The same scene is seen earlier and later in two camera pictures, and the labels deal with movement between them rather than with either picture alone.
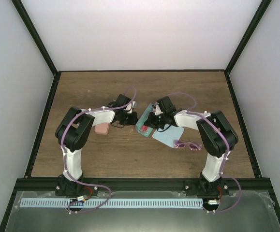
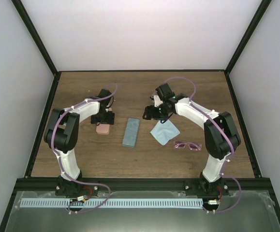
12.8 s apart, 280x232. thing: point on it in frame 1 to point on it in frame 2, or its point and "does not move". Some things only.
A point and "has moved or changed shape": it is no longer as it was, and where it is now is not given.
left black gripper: (133, 121) to (109, 120)
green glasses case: (140, 127) to (130, 133)
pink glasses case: (102, 129) does not move
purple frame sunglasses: (180, 144) does not move
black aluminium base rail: (135, 184) does not move
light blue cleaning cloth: (169, 135) has moved or changed shape
